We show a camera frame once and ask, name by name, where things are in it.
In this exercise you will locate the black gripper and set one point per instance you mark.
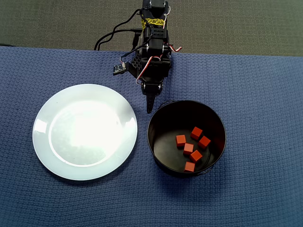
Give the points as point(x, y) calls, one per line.
point(151, 89)

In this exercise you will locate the red cube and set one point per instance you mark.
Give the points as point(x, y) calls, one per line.
point(188, 148)
point(196, 133)
point(180, 140)
point(196, 156)
point(189, 166)
point(204, 142)

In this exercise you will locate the white round plate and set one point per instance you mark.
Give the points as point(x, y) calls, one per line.
point(82, 132)

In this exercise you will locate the black metal bucket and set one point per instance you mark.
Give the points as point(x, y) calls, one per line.
point(165, 146)

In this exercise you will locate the yellow black tape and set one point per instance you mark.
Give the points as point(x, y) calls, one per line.
point(154, 22)

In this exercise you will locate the blue waffle cloth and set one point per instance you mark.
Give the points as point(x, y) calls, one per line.
point(236, 118)

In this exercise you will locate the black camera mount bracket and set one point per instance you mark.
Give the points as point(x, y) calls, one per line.
point(132, 69)

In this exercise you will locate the small camera circuit board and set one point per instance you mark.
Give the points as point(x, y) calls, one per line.
point(119, 69)

